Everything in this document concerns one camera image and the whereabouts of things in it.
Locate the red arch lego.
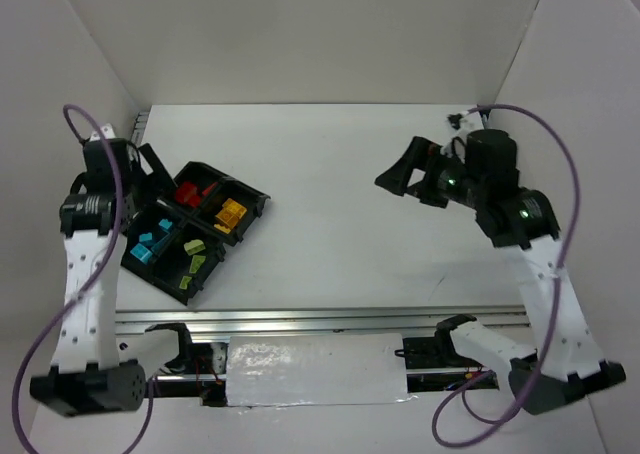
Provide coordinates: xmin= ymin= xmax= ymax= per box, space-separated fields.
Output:
xmin=201 ymin=182 xmax=219 ymax=197

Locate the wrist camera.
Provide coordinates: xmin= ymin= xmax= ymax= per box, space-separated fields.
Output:
xmin=89 ymin=123 xmax=117 ymax=142
xmin=446 ymin=110 xmax=484 ymax=137

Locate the light green slope lego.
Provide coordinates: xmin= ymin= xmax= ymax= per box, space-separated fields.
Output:
xmin=183 ymin=239 xmax=206 ymax=256

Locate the orange-yellow lego brick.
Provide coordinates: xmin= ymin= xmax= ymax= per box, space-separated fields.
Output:
xmin=214 ymin=224 xmax=233 ymax=235

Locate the red lego with flower print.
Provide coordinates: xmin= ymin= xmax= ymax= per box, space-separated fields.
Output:
xmin=174 ymin=181 xmax=198 ymax=205

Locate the small green lego piece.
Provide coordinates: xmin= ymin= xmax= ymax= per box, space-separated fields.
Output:
xmin=179 ymin=276 xmax=192 ymax=290

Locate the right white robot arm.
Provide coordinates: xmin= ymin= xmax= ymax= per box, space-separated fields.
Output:
xmin=375 ymin=129 xmax=626 ymax=415

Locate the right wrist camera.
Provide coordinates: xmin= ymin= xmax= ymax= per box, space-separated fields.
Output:
xmin=446 ymin=110 xmax=484 ymax=137

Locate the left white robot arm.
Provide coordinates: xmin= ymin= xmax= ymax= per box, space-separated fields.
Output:
xmin=29 ymin=136 xmax=192 ymax=418

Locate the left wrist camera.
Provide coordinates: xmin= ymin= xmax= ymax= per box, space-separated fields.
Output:
xmin=89 ymin=123 xmax=117 ymax=142

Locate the orange flower lego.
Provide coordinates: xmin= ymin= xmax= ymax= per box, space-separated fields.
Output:
xmin=215 ymin=198 xmax=247 ymax=229

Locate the teal rounded lego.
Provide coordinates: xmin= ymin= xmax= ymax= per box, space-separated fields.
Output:
xmin=130 ymin=243 xmax=153 ymax=265

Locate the red curved lego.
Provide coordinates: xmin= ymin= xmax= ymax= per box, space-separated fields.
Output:
xmin=185 ymin=195 xmax=202 ymax=208

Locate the black four-compartment tray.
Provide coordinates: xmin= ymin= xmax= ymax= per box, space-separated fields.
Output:
xmin=121 ymin=161 xmax=270 ymax=305

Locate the aluminium rail frame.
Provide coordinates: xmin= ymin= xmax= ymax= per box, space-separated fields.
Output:
xmin=99 ymin=104 xmax=557 ymax=408

